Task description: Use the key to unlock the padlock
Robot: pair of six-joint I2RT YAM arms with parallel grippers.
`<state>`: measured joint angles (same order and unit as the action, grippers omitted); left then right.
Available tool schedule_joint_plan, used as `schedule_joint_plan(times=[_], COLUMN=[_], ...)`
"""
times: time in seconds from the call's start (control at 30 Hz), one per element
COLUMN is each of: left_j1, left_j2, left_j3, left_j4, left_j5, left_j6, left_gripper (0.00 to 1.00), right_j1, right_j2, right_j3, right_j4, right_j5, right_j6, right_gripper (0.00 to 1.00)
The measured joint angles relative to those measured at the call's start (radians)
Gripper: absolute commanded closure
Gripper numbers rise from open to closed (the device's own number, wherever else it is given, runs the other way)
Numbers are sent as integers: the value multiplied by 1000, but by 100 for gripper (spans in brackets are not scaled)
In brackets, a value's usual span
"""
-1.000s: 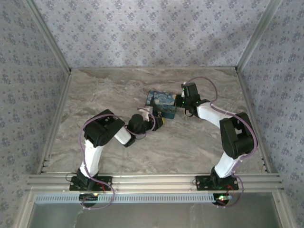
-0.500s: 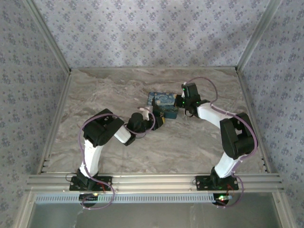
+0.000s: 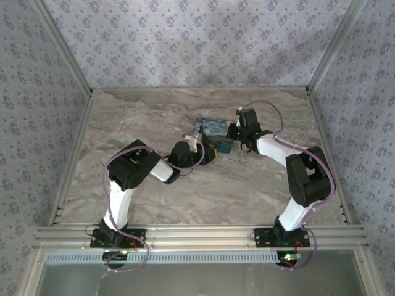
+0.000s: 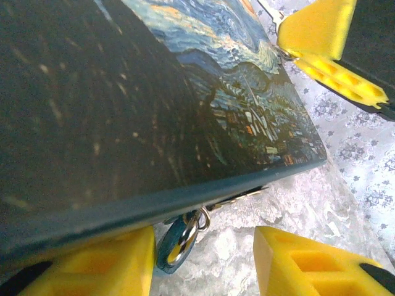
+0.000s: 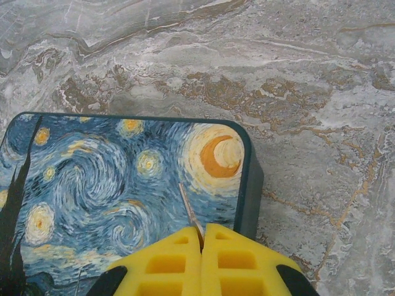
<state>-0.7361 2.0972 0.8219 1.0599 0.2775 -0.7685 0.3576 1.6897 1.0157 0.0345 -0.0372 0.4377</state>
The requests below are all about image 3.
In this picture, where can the aluminium frame post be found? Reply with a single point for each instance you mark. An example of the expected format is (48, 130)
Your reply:
(63, 46)
(334, 46)

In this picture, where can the grey metal panel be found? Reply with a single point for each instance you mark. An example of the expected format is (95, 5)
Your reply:
(197, 280)

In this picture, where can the blue starry night tin box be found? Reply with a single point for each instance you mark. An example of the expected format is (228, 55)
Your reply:
(216, 129)

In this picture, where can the aluminium frame leg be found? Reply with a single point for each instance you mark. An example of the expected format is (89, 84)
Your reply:
(370, 274)
(31, 271)

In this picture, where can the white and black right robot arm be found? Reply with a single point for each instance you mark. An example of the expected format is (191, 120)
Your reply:
(296, 212)

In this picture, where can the aluminium table side rail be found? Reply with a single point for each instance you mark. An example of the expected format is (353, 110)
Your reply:
(313, 106)
(73, 154)

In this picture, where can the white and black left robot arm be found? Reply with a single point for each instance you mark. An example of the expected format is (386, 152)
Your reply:
(120, 200)

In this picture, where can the aluminium mounting rail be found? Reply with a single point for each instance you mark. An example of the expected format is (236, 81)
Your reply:
(197, 235)

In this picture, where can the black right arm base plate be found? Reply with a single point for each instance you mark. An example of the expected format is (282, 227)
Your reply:
(262, 237)

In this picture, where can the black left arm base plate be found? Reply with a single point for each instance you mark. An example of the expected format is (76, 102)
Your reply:
(135, 237)

